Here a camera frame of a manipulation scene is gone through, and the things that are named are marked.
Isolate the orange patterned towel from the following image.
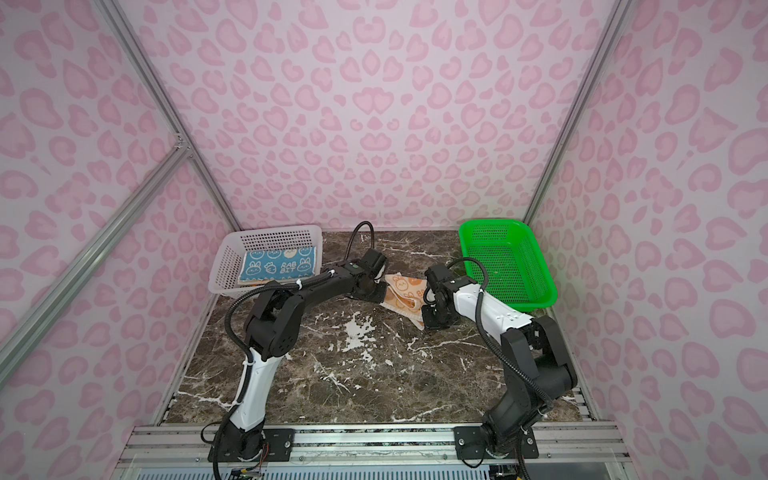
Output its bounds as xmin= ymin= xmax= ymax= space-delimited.
xmin=381 ymin=274 xmax=427 ymax=331

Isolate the green plastic basket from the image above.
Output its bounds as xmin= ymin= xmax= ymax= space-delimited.
xmin=458 ymin=219 xmax=558 ymax=313

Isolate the blue bunny print towel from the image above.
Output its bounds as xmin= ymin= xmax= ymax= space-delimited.
xmin=238 ymin=247 xmax=317 ymax=286

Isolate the white perforated plastic basket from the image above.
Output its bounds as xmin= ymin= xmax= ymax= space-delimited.
xmin=208 ymin=225 xmax=323 ymax=298

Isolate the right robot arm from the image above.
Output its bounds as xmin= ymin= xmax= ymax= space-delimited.
xmin=422 ymin=264 xmax=578 ymax=468

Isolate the left diagonal aluminium strut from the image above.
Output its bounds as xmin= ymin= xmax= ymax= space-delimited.
xmin=1 ymin=142 xmax=189 ymax=385

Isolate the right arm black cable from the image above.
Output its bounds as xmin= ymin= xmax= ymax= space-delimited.
xmin=422 ymin=256 xmax=553 ymax=480

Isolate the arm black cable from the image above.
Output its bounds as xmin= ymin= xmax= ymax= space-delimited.
xmin=211 ymin=220 xmax=376 ymax=480
xmin=422 ymin=256 xmax=553 ymax=480

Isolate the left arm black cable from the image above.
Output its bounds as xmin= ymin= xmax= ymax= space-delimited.
xmin=211 ymin=220 xmax=376 ymax=480

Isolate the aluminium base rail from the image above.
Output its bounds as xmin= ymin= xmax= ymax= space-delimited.
xmin=113 ymin=421 xmax=638 ymax=479

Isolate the right corner aluminium post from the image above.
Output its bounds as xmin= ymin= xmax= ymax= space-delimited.
xmin=522 ymin=0 xmax=637 ymax=227

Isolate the corner aluminium post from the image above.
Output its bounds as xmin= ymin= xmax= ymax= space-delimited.
xmin=522 ymin=0 xmax=637 ymax=227
xmin=93 ymin=0 xmax=242 ymax=231

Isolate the left corner aluminium post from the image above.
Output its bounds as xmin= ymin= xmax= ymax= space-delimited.
xmin=93 ymin=0 xmax=242 ymax=231

